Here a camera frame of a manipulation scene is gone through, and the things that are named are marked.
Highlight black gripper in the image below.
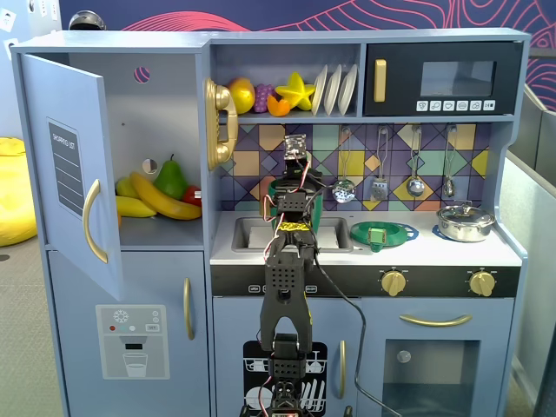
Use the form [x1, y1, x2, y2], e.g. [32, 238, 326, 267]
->
[272, 156, 323, 197]

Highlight blue cabinet door shopping list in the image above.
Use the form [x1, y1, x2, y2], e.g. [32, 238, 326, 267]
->
[19, 52, 125, 301]

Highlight green toy pot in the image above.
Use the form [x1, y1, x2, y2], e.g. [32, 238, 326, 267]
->
[267, 178, 323, 231]

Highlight metal toy skimmer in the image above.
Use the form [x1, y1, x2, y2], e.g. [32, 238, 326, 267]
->
[332, 125, 358, 204]

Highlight grey toy sink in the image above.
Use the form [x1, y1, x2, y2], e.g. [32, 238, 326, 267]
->
[231, 215, 354, 254]

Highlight orange toy fruit slice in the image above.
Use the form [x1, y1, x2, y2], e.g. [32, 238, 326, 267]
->
[266, 93, 291, 117]

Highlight metal toy slotted spatula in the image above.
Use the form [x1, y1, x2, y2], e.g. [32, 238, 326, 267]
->
[371, 125, 390, 202]

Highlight purple toy grapes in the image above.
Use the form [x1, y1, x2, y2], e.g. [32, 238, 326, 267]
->
[253, 83, 275, 114]

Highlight yellow toy starfruit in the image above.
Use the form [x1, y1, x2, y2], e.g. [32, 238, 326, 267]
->
[274, 71, 317, 110]

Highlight white toy plate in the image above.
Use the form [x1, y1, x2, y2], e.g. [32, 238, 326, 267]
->
[324, 63, 343, 116]
[337, 63, 359, 115]
[311, 63, 329, 116]

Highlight gold toy telephone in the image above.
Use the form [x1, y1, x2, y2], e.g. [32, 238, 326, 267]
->
[203, 76, 239, 171]

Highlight red toy tomato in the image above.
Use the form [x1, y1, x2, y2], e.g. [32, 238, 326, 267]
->
[181, 185, 203, 208]

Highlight yellow orange toy mango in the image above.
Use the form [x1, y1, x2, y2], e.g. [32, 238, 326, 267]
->
[228, 76, 256, 115]

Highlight metal toy ladle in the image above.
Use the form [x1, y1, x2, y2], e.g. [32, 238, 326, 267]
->
[406, 124, 426, 197]

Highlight green toy pear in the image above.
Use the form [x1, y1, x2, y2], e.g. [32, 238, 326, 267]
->
[152, 154, 190, 201]

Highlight large yellow toy banana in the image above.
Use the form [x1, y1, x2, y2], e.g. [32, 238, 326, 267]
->
[129, 171, 203, 221]

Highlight gold stove knob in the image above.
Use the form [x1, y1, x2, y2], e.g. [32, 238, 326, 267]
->
[381, 268, 407, 298]
[468, 268, 494, 298]

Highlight blue toy kitchen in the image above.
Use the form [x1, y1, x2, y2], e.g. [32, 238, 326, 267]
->
[9, 28, 532, 417]

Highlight blue dishwasher door with sticker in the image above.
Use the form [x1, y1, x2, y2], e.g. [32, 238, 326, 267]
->
[212, 297, 361, 417]

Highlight metal toy spoon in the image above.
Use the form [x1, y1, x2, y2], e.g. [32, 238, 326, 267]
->
[441, 124, 458, 197]

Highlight small yellow toy banana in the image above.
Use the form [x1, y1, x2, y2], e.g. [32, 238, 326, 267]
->
[115, 195, 157, 218]

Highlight yellow toy lemon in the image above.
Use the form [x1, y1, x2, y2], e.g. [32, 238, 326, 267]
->
[115, 175, 140, 199]

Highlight steel toy pot with lid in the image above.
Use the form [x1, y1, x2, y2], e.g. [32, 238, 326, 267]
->
[435, 200, 497, 242]

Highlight black toy microwave door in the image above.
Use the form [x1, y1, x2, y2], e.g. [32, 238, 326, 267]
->
[363, 41, 525, 117]

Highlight blue fridge door with dispenser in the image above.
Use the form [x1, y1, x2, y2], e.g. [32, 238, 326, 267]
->
[47, 249, 208, 417]

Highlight grey office partition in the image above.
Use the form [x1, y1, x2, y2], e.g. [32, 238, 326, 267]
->
[499, 82, 556, 417]

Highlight black round helmet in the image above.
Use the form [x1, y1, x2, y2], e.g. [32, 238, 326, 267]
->
[68, 10, 107, 31]

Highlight blue oven door with window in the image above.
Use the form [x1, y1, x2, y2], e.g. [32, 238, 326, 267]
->
[362, 297, 516, 417]

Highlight yellow beanbag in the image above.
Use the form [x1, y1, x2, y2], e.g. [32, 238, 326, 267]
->
[0, 136, 39, 248]

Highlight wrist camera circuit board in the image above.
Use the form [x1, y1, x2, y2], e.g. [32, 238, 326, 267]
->
[283, 133, 308, 161]

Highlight gold microwave handle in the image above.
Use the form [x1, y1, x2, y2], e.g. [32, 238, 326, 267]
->
[374, 58, 387, 103]

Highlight black power cable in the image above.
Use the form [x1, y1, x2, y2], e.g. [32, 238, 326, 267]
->
[310, 249, 403, 417]

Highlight gold fridge door handle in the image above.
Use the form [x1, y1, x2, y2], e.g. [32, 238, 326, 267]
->
[182, 277, 195, 341]

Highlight gold dishwasher door handle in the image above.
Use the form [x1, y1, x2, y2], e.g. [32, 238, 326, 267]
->
[338, 339, 348, 400]

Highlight gold oven door handle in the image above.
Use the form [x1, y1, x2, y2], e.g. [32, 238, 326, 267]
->
[398, 313, 473, 328]

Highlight gold curved cabinet door handle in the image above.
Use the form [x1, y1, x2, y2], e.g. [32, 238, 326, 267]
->
[82, 178, 109, 264]

